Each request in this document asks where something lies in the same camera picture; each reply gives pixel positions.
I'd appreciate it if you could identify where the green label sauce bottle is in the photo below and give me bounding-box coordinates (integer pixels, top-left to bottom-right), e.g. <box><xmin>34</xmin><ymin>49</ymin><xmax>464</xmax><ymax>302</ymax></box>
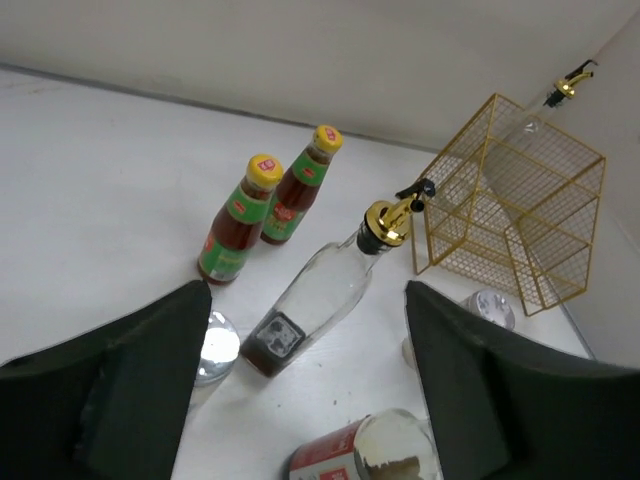
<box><xmin>197</xmin><ymin>154</ymin><xmax>284</xmax><ymax>285</ymax></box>
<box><xmin>260</xmin><ymin>125</ymin><xmax>343</xmax><ymax>245</ymax></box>

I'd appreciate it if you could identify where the black cap red label bottle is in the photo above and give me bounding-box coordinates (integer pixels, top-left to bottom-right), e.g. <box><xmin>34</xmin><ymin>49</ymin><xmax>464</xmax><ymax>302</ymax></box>
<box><xmin>280</xmin><ymin>408</ymin><xmax>443</xmax><ymax>480</ymax></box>

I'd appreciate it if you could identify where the white silver-lid jar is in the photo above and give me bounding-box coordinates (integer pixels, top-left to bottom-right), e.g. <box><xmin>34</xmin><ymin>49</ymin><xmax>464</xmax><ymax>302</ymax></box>
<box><xmin>401</xmin><ymin>289</ymin><xmax>516</xmax><ymax>371</ymax></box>
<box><xmin>187</xmin><ymin>309</ymin><xmax>241</xmax><ymax>416</ymax></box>

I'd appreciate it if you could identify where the clear glass pourer bottle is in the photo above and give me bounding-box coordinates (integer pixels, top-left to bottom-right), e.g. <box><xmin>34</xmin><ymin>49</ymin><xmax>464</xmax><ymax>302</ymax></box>
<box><xmin>482</xmin><ymin>58</ymin><xmax>599</xmax><ymax>201</ymax></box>

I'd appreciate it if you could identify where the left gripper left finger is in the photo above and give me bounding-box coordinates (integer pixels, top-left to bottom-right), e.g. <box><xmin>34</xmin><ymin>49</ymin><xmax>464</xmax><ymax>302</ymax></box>
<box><xmin>1</xmin><ymin>280</ymin><xmax>212</xmax><ymax>479</ymax></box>

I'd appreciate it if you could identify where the gold wire rack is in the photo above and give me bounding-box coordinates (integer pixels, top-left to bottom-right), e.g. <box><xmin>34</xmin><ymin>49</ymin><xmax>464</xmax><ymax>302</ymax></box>
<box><xmin>412</xmin><ymin>94</ymin><xmax>606</xmax><ymax>316</ymax></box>

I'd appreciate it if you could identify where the glass bottle with dark sauce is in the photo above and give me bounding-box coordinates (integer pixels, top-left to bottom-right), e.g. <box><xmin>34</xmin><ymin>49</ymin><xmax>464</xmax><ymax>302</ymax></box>
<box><xmin>240</xmin><ymin>178</ymin><xmax>436</xmax><ymax>378</ymax></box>

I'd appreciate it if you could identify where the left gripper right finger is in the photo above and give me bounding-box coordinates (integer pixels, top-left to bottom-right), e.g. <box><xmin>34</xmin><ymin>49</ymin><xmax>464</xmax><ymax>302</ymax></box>
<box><xmin>405</xmin><ymin>281</ymin><xmax>639</xmax><ymax>479</ymax></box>

